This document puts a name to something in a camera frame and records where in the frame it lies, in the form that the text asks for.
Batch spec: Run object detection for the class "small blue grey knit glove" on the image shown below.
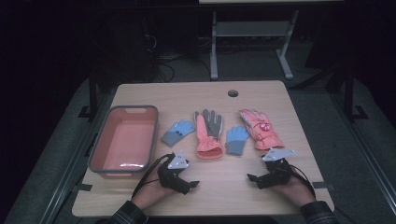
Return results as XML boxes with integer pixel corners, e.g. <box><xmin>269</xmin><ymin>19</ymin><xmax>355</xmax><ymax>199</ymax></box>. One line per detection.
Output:
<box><xmin>160</xmin><ymin>119</ymin><xmax>196</xmax><ymax>147</ymax></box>
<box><xmin>225</xmin><ymin>125</ymin><xmax>250</xmax><ymax>157</ymax></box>

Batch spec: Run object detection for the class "aluminium floor rail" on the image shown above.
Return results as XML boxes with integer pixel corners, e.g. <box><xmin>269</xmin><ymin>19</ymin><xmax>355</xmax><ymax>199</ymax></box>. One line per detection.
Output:
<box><xmin>330</xmin><ymin>92</ymin><xmax>396</xmax><ymax>217</ymax></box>
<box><xmin>38</xmin><ymin>92</ymin><xmax>110</xmax><ymax>224</ymax></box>

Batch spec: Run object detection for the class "bundle of floor cables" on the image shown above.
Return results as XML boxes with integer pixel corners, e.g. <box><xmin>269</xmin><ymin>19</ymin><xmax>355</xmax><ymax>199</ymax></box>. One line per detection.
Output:
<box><xmin>136</xmin><ymin>31</ymin><xmax>213</xmax><ymax>84</ymax></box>

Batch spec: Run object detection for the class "black metal stand post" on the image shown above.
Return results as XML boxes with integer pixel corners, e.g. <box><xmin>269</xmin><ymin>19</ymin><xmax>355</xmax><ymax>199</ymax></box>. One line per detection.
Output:
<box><xmin>343</xmin><ymin>66</ymin><xmax>370</xmax><ymax>123</ymax></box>
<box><xmin>78</xmin><ymin>69</ymin><xmax>99</xmax><ymax>121</ymax></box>

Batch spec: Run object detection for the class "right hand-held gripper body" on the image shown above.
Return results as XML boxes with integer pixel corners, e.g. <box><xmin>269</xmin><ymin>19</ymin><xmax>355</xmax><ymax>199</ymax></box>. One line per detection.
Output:
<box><xmin>262</xmin><ymin>147</ymin><xmax>297</xmax><ymax>188</ymax></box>

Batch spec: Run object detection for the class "grey metal desk frame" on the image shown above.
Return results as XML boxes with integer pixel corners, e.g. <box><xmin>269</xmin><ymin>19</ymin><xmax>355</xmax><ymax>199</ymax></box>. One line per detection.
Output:
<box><xmin>209</xmin><ymin>8</ymin><xmax>300</xmax><ymax>81</ymax></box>

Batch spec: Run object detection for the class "pink glove with red patch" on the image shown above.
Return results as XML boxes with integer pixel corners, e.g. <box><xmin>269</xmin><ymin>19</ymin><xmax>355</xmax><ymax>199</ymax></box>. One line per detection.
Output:
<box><xmin>238</xmin><ymin>108</ymin><xmax>285</xmax><ymax>151</ymax></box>

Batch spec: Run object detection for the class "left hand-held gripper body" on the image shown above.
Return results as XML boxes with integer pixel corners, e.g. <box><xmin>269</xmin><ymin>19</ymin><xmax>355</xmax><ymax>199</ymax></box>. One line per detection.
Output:
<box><xmin>157</xmin><ymin>150</ymin><xmax>191</xmax><ymax>189</ymax></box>

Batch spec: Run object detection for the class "person's right hand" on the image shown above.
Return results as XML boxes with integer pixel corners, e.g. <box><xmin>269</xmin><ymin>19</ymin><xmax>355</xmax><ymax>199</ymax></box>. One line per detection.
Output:
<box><xmin>273</xmin><ymin>173</ymin><xmax>317</xmax><ymax>208</ymax></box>

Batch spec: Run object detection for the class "person's left hand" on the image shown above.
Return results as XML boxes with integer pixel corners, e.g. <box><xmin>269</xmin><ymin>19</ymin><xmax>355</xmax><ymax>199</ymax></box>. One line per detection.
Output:
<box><xmin>131</xmin><ymin>162</ymin><xmax>179</xmax><ymax>210</ymax></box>

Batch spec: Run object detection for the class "hand-held gripper black cable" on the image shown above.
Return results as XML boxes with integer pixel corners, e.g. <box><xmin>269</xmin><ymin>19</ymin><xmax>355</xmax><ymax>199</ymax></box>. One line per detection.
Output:
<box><xmin>132</xmin><ymin>153</ymin><xmax>176</xmax><ymax>199</ymax></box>
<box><xmin>289</xmin><ymin>164</ymin><xmax>318</xmax><ymax>199</ymax></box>

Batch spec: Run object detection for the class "pink glove with grey palm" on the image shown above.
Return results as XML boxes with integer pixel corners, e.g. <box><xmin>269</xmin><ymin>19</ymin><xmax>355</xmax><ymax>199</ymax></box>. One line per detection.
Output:
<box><xmin>193</xmin><ymin>108</ymin><xmax>224</xmax><ymax>161</ymax></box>

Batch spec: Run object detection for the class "right hand-held gripper black cable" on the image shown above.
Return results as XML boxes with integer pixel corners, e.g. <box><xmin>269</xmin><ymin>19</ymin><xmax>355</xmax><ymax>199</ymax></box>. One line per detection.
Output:
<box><xmin>289</xmin><ymin>164</ymin><xmax>318</xmax><ymax>199</ymax></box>

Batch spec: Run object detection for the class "pink plastic bin grey rim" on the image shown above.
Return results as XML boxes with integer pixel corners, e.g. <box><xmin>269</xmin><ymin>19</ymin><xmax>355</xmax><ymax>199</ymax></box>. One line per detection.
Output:
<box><xmin>88</xmin><ymin>105</ymin><xmax>160</xmax><ymax>180</ymax></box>

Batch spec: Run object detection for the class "left hand-held gripper black cable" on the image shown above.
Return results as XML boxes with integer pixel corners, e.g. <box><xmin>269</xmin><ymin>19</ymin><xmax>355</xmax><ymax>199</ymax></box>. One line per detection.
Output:
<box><xmin>132</xmin><ymin>153</ymin><xmax>176</xmax><ymax>199</ymax></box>

